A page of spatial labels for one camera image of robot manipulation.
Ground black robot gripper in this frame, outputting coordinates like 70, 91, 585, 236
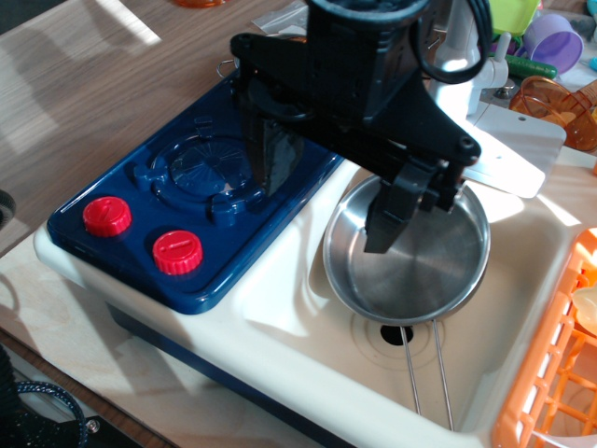
230, 1, 481, 254

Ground small steel pan wire handle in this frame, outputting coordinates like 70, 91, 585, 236
322, 175, 492, 431

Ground blue toy stove top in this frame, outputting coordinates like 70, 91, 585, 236
47, 78, 340, 315

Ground cream toy sink unit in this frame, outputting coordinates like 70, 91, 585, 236
34, 148, 596, 447

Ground red stove knob right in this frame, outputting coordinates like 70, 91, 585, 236
152, 230, 203, 275

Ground red stove knob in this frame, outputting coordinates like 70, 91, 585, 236
83, 196, 132, 238
152, 230, 203, 275

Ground red stove knob left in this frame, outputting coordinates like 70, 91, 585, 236
83, 196, 132, 238

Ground white toy faucet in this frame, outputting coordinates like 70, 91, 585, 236
430, 1, 511, 121

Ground clear plastic bag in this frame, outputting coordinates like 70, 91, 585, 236
252, 1, 308, 36

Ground green toy cucumber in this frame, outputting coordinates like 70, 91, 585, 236
505, 54, 558, 79

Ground yellow-green plastic container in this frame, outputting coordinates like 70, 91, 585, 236
489, 0, 541, 36

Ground orange transparent plastic cup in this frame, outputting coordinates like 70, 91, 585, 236
508, 76, 596, 152

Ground purple plastic cup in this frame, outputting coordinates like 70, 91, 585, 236
517, 14, 584, 75

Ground pale yellow toy in rack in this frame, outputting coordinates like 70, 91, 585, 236
572, 286, 597, 336

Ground orange plastic dish rack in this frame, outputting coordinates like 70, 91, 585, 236
492, 229, 596, 447

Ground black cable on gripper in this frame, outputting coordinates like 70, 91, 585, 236
416, 0, 494, 86

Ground black braided cable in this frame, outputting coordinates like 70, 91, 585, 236
12, 380, 90, 448

